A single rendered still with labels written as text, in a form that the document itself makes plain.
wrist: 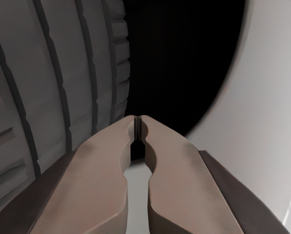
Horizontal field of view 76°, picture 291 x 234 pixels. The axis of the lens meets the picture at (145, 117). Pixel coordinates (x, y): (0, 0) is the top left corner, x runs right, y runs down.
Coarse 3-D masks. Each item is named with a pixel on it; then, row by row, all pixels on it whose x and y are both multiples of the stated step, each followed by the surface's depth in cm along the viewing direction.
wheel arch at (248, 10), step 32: (160, 0) 58; (192, 0) 54; (224, 0) 51; (128, 32) 67; (160, 32) 62; (192, 32) 58; (224, 32) 54; (160, 64) 67; (192, 64) 62; (224, 64) 56; (128, 96) 79; (160, 96) 72; (192, 96) 66; (192, 128) 36
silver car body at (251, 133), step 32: (256, 0) 23; (288, 0) 22; (256, 32) 25; (288, 32) 23; (256, 64) 26; (288, 64) 25; (224, 96) 30; (256, 96) 28; (288, 96) 26; (224, 128) 33; (256, 128) 30; (288, 128) 28; (224, 160) 35; (256, 160) 33; (288, 160) 30; (128, 192) 54; (256, 192) 35; (288, 192) 32; (128, 224) 62; (288, 224) 35
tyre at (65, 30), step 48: (0, 0) 12; (48, 0) 15; (96, 0) 19; (0, 48) 12; (48, 48) 16; (96, 48) 20; (0, 96) 13; (48, 96) 16; (96, 96) 22; (0, 144) 13; (48, 144) 17; (0, 192) 15
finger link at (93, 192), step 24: (120, 120) 11; (96, 144) 9; (120, 144) 9; (72, 168) 8; (96, 168) 8; (120, 168) 8; (72, 192) 7; (96, 192) 7; (120, 192) 7; (48, 216) 6; (72, 216) 6; (96, 216) 6; (120, 216) 6
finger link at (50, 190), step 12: (72, 156) 8; (48, 168) 8; (60, 168) 8; (36, 180) 7; (48, 180) 7; (24, 192) 7; (36, 192) 7; (48, 192) 7; (12, 204) 6; (24, 204) 6; (36, 204) 6; (0, 216) 6; (12, 216) 6; (24, 216) 6; (36, 216) 6; (0, 228) 5; (12, 228) 5; (24, 228) 6
